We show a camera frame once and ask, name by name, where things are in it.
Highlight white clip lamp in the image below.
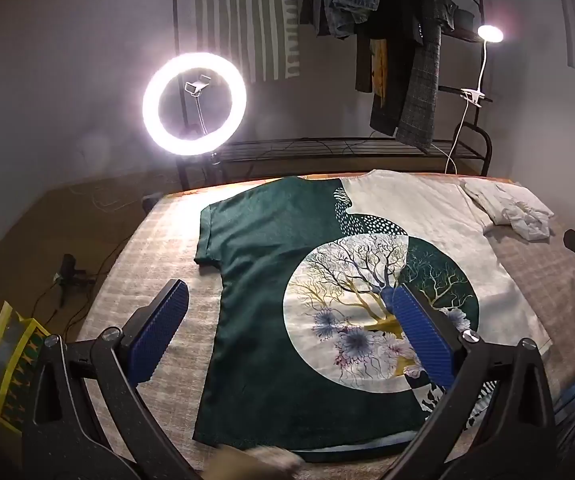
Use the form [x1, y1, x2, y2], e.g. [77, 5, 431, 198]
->
[445, 24, 505, 175]

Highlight green striped wall tapestry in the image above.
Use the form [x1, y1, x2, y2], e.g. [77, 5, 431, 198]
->
[187, 0, 303, 83]

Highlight grey plaid coat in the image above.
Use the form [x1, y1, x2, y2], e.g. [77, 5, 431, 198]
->
[370, 0, 458, 148]

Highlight yellow cardboard box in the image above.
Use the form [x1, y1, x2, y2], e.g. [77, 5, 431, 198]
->
[0, 301, 53, 433]

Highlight yellow printed garment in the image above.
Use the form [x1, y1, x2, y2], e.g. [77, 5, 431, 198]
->
[370, 37, 388, 98]

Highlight small black tripod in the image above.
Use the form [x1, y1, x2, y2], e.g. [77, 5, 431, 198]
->
[52, 255, 95, 308]

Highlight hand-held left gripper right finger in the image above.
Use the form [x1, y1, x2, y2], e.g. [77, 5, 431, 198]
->
[382, 284, 558, 480]

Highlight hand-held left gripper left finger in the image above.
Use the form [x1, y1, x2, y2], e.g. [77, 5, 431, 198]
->
[22, 279, 203, 480]

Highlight white folded cloth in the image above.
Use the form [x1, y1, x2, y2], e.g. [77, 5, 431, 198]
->
[460, 177, 554, 242]

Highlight phone holder clamp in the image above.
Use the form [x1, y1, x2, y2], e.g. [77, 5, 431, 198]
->
[184, 75, 211, 98]

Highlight beige plaid blanket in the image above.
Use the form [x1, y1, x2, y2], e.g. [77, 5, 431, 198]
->
[74, 172, 575, 480]

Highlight green and white printed t-shirt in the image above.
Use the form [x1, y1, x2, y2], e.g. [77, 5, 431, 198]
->
[193, 169, 553, 463]

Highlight ring light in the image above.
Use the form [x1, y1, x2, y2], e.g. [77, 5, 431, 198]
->
[142, 52, 247, 153]

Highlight black metal clothes rack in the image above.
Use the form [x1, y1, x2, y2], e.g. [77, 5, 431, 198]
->
[170, 0, 493, 191]

